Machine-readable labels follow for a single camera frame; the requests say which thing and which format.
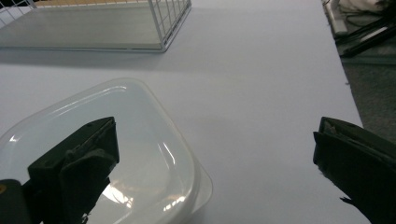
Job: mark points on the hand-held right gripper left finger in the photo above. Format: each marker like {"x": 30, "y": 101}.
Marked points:
{"x": 81, "y": 161}

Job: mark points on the clear plastic container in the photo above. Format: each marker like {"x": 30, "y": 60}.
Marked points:
{"x": 149, "y": 137}

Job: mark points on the black stand legs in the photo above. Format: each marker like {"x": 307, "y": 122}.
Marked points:
{"x": 367, "y": 37}

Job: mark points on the white power strip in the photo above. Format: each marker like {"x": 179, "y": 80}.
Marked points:
{"x": 336, "y": 18}

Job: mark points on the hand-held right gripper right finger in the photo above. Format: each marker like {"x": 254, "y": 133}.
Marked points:
{"x": 358, "y": 161}

